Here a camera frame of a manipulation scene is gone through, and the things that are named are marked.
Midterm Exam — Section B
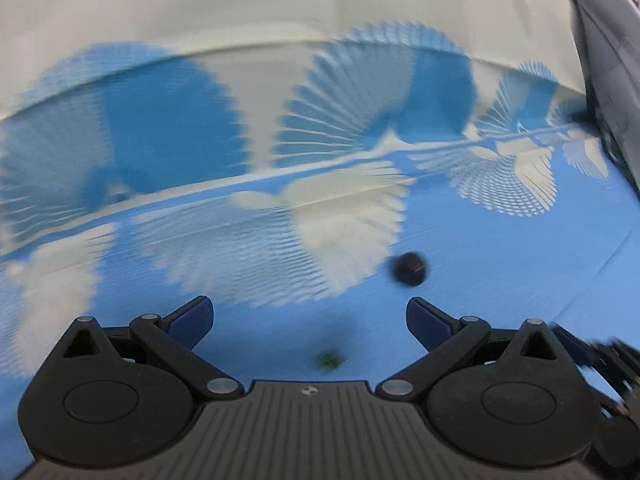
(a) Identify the grey white sheet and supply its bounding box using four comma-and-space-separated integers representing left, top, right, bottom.
574, 0, 639, 186

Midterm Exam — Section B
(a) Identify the tiny green stem piece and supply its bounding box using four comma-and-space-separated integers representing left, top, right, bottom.
316, 350, 345, 370

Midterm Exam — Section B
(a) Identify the blue white fan-pattern cloth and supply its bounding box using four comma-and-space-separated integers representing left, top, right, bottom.
1, 0, 639, 479

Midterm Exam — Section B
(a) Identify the dark plum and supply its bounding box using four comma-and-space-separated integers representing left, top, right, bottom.
392, 252, 428, 287

